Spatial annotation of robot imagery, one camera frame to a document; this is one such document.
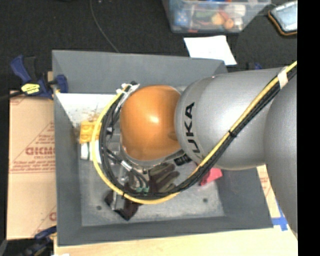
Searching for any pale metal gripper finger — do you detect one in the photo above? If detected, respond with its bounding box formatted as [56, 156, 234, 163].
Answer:
[111, 194, 125, 211]

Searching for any dark maroon object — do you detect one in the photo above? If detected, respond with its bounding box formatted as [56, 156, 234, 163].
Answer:
[103, 189, 141, 222]

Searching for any yellow box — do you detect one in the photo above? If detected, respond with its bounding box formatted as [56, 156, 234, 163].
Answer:
[79, 120, 102, 145]

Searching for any pink-red block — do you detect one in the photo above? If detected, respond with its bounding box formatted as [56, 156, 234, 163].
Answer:
[199, 167, 224, 187]

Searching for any brown cardboard board, red print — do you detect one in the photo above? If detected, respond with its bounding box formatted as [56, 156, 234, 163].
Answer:
[6, 91, 58, 241]

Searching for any grey metal bin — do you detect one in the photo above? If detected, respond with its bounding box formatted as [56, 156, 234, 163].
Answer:
[51, 49, 274, 247]

